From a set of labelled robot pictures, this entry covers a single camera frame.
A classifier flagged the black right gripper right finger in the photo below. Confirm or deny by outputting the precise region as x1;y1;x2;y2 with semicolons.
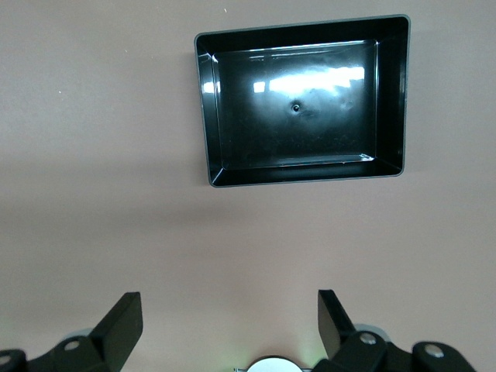
312;288;477;372

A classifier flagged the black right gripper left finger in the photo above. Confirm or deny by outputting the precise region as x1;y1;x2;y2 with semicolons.
0;291;143;372

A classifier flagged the black plastic box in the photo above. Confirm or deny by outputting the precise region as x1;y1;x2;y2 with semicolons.
193;14;411;188

